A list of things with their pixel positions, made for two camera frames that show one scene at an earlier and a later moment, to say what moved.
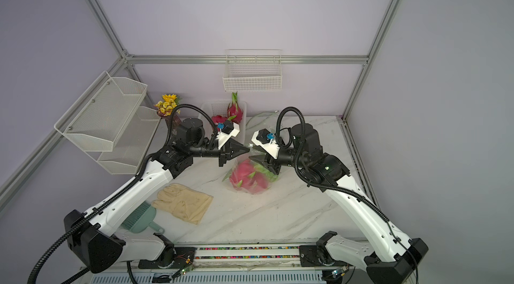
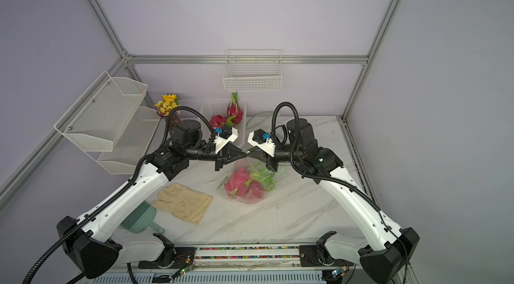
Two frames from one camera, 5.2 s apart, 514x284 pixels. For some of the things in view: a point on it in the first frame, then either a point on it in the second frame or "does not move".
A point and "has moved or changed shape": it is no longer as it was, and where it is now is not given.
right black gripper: (272, 165) does not move
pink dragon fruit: (234, 112) does not move
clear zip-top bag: (247, 176) has moved or changed shape
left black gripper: (235, 148) does not move
